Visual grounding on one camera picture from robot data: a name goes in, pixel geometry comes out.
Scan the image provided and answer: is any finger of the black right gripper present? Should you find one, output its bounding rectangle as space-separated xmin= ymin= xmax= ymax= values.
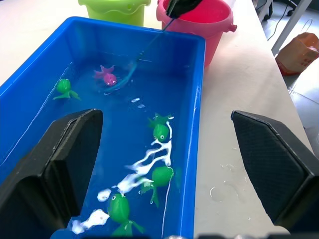
xmin=166 ymin=0 xmax=204 ymax=19

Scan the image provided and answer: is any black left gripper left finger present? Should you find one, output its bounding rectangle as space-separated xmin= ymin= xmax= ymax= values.
xmin=0 ymin=108 xmax=104 ymax=239

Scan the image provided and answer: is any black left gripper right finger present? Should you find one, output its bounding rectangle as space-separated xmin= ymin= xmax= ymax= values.
xmin=231 ymin=110 xmax=319 ymax=239

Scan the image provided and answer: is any blue hand fishing net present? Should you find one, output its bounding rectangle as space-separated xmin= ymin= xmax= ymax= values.
xmin=103 ymin=17 xmax=175 ymax=96

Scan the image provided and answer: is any pink plastic bucket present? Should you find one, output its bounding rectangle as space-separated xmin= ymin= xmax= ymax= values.
xmin=156 ymin=0 xmax=238 ymax=68

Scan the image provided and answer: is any green plastic bucket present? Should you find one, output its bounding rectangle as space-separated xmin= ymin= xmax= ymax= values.
xmin=77 ymin=0 xmax=152 ymax=27

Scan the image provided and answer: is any green toy fish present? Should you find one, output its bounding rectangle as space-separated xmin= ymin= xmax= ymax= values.
xmin=52 ymin=78 xmax=82 ymax=102
xmin=148 ymin=113 xmax=175 ymax=144
xmin=138 ymin=166 xmax=175 ymax=208
xmin=106 ymin=192 xmax=146 ymax=238

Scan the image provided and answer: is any blue plastic tub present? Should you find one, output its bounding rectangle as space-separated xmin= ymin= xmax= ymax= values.
xmin=0 ymin=16 xmax=207 ymax=239

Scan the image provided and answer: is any pink toy fish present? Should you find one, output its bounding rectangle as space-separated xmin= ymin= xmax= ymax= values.
xmin=94 ymin=65 xmax=118 ymax=87

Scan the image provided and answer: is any white metal table leg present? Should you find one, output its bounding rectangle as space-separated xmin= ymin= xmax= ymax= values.
xmin=271 ymin=0 xmax=318 ymax=56

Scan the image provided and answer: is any orange paper bag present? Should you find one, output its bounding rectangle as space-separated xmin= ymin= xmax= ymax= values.
xmin=275 ymin=32 xmax=319 ymax=76

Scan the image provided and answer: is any thin black floor cable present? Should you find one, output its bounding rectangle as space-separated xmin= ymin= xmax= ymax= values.
xmin=267 ymin=7 xmax=312 ymax=42

